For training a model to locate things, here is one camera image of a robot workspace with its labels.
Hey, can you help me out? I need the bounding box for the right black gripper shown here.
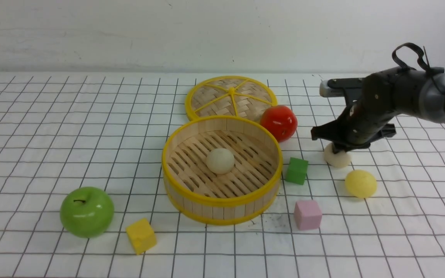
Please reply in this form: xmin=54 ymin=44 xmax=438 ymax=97
xmin=311 ymin=102 xmax=397 ymax=154

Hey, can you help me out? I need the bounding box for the beige bun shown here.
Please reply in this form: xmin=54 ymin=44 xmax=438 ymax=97
xmin=323 ymin=143 xmax=352 ymax=168
xmin=206 ymin=148 xmax=235 ymax=175

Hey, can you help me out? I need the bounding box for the yellow bun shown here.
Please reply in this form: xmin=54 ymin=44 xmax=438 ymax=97
xmin=345 ymin=170 xmax=377 ymax=198

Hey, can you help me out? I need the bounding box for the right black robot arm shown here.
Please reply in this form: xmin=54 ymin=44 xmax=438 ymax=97
xmin=311 ymin=67 xmax=445 ymax=154

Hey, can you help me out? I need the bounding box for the bamboo steamer tray yellow rim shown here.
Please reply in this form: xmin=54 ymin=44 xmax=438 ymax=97
xmin=162 ymin=116 xmax=283 ymax=225

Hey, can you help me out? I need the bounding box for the woven bamboo steamer lid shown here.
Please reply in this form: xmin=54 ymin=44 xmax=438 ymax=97
xmin=184 ymin=76 xmax=278 ymax=122

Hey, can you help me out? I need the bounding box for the green cube block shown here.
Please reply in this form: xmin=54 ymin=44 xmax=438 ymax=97
xmin=285 ymin=157 xmax=309 ymax=185

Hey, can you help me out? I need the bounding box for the red tomato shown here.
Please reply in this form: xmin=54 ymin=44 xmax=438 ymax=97
xmin=259 ymin=105 xmax=298 ymax=142

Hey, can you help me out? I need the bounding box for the pink cube block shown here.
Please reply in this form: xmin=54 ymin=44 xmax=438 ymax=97
xmin=294 ymin=200 xmax=323 ymax=231

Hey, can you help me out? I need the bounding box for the white grid tablecloth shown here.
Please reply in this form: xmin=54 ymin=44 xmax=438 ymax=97
xmin=0 ymin=72 xmax=445 ymax=278

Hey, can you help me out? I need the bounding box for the yellow cube block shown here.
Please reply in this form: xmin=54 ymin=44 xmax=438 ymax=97
xmin=126 ymin=218 xmax=157 ymax=255

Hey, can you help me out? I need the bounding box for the green apple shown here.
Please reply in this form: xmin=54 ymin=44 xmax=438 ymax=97
xmin=59 ymin=186 xmax=114 ymax=239

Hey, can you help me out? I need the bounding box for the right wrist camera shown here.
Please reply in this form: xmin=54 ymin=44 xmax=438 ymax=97
xmin=319 ymin=78 xmax=363 ymax=97

